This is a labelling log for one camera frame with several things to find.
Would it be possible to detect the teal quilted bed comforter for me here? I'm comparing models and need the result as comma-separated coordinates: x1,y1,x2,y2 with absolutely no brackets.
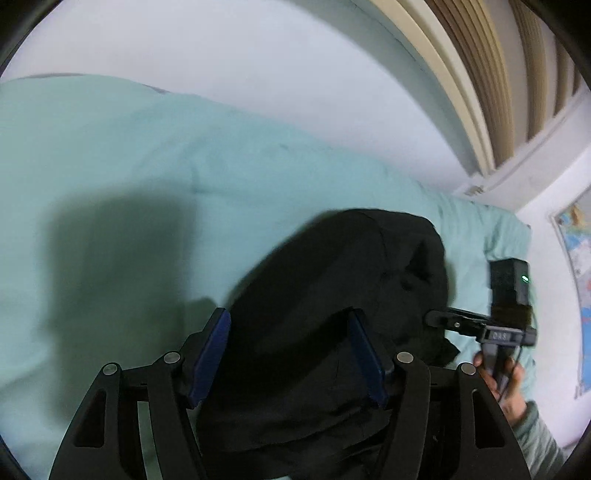
1,75,531,479

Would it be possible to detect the person's right hand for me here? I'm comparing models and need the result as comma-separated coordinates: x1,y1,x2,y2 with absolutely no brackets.
473,352,527,427

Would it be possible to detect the black tracker box green light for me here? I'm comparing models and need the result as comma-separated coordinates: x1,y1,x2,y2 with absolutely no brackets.
489,258,530,307

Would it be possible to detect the black hooded jacket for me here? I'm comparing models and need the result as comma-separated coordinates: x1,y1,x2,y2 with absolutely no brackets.
197,209,458,479

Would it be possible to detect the striped brown window blind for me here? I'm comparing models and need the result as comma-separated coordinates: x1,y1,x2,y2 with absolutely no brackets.
370,0,583,177

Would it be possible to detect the grey right sleeve forearm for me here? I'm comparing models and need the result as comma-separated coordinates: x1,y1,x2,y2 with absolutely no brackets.
512,401,567,480

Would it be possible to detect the colourful world map poster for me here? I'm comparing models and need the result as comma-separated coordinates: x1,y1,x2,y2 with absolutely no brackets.
549,184,591,402

